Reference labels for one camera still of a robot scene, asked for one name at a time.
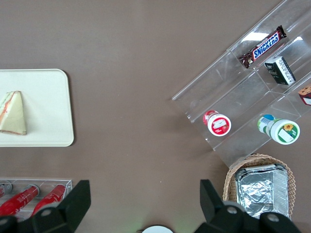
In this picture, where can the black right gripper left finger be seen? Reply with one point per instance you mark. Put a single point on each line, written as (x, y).
(65, 208)

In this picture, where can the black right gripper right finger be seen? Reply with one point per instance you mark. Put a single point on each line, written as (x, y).
(218, 218)

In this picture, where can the triangular sandwich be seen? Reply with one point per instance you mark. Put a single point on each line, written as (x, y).
(13, 114)

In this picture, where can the light tan wicker basket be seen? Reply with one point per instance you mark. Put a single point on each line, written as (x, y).
(229, 179)

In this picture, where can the cream rectangular plastic tray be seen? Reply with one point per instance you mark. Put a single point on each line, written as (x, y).
(46, 109)

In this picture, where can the red cola bottle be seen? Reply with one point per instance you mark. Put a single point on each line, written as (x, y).
(20, 199)
(49, 197)

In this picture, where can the clear acrylic bottle rack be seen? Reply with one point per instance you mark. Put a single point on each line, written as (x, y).
(68, 184)

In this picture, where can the silver foil container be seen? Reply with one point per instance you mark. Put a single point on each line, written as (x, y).
(260, 191)

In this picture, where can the red lid yogurt cup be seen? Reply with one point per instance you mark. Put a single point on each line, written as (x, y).
(218, 125)

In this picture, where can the green lid yogurt cup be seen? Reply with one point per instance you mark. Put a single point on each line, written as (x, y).
(281, 129)

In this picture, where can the clear acrylic stepped stand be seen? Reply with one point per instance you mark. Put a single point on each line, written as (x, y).
(230, 80)

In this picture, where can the red cookie box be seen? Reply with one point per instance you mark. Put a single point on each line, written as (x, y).
(306, 95)

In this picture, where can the small black white box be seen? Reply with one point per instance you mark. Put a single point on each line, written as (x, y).
(279, 70)

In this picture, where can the Snickers chocolate bar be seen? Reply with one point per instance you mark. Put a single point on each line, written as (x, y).
(263, 47)

